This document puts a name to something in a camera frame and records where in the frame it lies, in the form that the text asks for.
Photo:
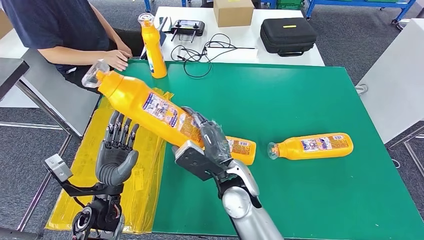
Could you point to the person's left hand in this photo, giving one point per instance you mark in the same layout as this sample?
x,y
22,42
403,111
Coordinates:
x,y
125,48

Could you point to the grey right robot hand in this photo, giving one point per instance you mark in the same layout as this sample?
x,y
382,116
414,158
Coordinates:
x,y
215,142

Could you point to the person's right hand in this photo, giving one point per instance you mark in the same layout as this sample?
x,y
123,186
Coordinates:
x,y
117,60

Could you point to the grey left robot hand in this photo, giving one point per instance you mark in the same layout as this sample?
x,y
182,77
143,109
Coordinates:
x,y
112,165

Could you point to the orange detergent bottle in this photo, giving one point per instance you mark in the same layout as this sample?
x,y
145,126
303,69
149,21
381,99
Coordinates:
x,y
132,99
155,49
291,150
246,155

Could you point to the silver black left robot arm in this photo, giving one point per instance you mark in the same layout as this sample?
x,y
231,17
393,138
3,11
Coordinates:
x,y
99,215

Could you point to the person's left forearm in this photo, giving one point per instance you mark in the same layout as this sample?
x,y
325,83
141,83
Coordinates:
x,y
106,24

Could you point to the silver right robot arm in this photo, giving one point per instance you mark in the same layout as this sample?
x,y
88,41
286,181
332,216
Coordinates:
x,y
245,215

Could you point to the person's right forearm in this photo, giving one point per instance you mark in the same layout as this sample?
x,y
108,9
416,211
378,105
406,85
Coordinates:
x,y
73,56

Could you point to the blue tablet folio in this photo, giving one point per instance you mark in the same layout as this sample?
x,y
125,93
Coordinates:
x,y
143,54

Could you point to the yellow taped plastic sheet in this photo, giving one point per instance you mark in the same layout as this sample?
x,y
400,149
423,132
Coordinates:
x,y
82,198

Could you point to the black remote controller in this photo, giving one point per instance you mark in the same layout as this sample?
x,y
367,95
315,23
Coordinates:
x,y
188,28

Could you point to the white table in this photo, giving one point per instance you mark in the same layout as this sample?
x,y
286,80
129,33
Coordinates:
x,y
251,33
49,86
397,82

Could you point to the person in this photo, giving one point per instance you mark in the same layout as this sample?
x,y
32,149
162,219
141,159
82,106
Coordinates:
x,y
49,23

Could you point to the green table mat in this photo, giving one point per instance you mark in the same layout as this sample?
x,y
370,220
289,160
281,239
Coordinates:
x,y
298,99

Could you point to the dark grey table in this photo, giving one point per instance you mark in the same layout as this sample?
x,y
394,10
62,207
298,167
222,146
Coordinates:
x,y
10,73

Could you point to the small brown cardboard box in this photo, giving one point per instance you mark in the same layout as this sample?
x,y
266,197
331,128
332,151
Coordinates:
x,y
4,24

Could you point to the black carrying case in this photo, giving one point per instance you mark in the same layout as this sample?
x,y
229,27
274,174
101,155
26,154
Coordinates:
x,y
287,34

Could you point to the green plastic crate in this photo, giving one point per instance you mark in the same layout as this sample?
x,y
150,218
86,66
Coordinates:
x,y
290,4

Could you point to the blue shelving rack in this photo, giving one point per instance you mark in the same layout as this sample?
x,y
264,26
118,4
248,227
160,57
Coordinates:
x,y
351,4

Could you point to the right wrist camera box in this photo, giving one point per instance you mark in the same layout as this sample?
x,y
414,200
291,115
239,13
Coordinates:
x,y
195,162

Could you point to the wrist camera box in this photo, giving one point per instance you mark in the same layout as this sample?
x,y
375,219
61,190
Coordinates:
x,y
58,169
195,162

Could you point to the blue cart frame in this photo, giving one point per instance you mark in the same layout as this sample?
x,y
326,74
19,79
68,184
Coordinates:
x,y
147,5
183,2

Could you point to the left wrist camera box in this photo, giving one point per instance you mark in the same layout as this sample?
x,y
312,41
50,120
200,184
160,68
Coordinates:
x,y
58,169

